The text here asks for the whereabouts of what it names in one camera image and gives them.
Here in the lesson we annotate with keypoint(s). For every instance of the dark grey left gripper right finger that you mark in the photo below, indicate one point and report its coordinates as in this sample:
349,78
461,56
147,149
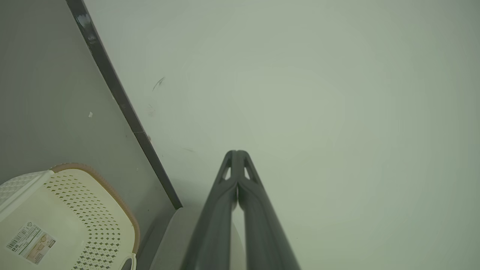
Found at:
262,232

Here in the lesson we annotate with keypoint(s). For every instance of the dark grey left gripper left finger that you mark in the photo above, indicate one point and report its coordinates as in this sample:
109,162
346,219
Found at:
213,225

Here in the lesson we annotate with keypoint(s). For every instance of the cream perforated plastic laundry basket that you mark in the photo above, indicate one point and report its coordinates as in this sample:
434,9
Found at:
75,213

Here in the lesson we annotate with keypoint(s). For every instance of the dark grey baseboard strip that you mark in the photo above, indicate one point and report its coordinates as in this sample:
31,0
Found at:
120,97

